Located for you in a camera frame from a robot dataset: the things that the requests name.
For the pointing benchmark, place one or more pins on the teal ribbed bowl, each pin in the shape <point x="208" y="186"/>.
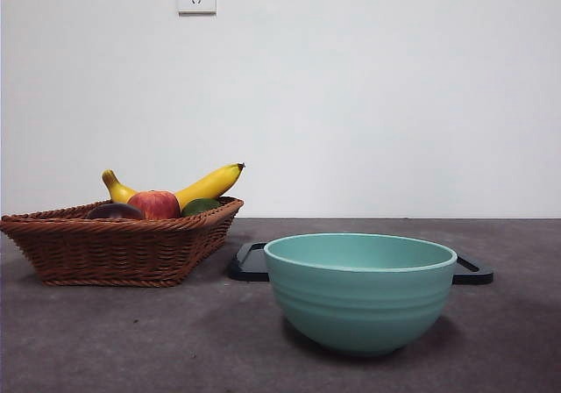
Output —
<point x="359" y="305"/>

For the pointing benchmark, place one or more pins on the dark purple plum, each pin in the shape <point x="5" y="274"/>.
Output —
<point x="114" y="212"/>

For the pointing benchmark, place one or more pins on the yellow banana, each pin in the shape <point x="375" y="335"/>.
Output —
<point x="206" y="187"/>

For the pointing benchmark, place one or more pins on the green round fruit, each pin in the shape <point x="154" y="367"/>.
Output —
<point x="199" y="206"/>

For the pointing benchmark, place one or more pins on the black rectangular tray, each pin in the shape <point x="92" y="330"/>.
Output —
<point x="247" y="266"/>

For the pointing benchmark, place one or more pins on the red apple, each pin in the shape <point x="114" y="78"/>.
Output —
<point x="153" y="205"/>

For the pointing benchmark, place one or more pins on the brown wicker basket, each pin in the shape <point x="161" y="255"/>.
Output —
<point x="109" y="252"/>

